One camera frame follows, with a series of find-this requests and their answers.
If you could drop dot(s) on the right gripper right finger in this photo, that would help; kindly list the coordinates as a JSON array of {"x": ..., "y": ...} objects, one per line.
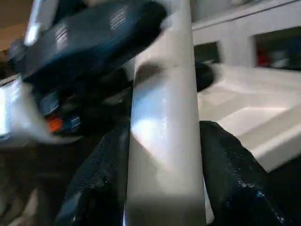
[{"x": 240, "y": 183}]

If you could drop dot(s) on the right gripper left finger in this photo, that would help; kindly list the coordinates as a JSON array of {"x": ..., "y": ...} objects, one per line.
[{"x": 98, "y": 176}]

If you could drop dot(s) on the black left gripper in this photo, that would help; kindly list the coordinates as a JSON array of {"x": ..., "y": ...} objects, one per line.
[{"x": 77, "y": 103}]

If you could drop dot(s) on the white plastic table top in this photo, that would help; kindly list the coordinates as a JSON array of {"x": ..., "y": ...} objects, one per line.
[{"x": 254, "y": 106}]

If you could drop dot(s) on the white sideboard cabinet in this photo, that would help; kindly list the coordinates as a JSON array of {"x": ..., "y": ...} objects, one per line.
[{"x": 235, "y": 28}]

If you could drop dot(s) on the black table mat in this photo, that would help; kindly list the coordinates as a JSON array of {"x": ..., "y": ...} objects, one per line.
[{"x": 35, "y": 176}]

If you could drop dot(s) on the white plastic table leg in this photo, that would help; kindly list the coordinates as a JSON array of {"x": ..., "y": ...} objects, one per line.
[{"x": 164, "y": 117}]

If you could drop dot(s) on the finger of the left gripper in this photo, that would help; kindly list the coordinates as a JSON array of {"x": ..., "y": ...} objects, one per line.
[{"x": 204, "y": 75}]

